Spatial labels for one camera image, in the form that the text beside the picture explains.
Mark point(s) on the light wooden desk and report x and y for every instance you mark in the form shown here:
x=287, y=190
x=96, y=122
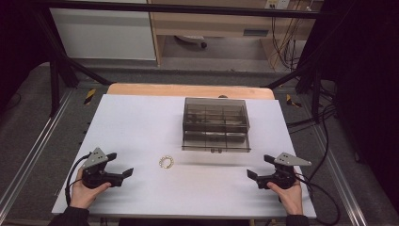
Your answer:
x=213, y=23

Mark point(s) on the clear plastic compartment box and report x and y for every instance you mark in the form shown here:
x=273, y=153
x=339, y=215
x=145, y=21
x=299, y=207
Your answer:
x=215, y=124

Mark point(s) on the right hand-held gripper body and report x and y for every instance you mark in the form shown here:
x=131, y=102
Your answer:
x=284, y=175

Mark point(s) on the black curtain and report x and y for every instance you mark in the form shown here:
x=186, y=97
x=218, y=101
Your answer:
x=19, y=47
x=367, y=94

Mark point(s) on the white wall socket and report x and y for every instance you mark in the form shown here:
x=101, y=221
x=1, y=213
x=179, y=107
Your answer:
x=277, y=3

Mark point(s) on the person's left hand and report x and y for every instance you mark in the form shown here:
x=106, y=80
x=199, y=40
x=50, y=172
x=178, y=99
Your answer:
x=82, y=194

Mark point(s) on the white cabinet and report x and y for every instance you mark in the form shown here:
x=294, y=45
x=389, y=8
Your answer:
x=103, y=34

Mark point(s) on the black metal frame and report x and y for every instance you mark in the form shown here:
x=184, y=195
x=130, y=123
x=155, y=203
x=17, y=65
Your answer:
x=175, y=7

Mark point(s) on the aluminium floor rail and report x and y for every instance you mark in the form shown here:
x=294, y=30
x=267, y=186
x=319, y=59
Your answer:
x=34, y=147
x=342, y=175

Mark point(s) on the person's right hand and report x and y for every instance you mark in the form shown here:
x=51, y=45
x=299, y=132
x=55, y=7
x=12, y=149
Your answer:
x=291, y=199

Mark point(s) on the yellow black tape marker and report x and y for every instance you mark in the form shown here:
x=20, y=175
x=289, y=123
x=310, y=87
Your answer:
x=89, y=96
x=292, y=101

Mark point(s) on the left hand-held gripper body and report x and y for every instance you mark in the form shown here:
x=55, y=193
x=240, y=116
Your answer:
x=95, y=161

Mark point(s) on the office chair base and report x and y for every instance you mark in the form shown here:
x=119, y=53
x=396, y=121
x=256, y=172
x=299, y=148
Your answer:
x=191, y=39

